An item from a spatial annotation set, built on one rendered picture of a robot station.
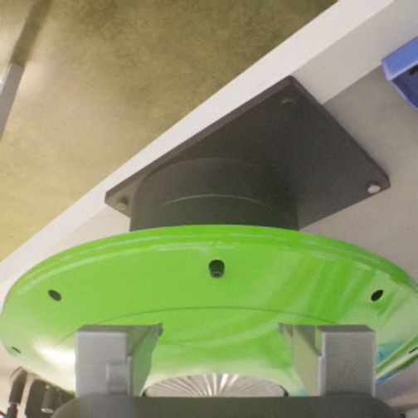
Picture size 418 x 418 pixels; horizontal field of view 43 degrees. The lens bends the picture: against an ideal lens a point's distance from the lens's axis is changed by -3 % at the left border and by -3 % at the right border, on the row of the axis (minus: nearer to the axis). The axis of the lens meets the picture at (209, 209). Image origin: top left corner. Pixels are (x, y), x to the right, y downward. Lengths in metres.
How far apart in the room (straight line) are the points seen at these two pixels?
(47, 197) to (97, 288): 1.76
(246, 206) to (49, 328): 0.16
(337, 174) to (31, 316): 0.26
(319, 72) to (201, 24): 1.09
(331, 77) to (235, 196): 0.11
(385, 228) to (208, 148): 0.21
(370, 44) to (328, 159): 0.10
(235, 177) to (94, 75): 1.21
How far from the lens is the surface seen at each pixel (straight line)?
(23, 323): 0.36
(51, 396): 0.68
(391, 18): 0.37
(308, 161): 0.44
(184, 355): 0.33
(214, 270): 0.28
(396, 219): 0.54
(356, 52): 0.38
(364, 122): 0.43
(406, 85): 0.41
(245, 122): 0.40
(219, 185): 0.41
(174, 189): 0.41
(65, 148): 1.84
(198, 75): 1.57
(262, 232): 0.28
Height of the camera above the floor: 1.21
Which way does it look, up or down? 37 degrees down
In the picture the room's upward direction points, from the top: 180 degrees counter-clockwise
